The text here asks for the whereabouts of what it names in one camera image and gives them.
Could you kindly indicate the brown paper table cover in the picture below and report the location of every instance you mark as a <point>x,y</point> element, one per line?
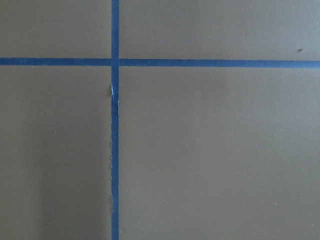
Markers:
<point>205,153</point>

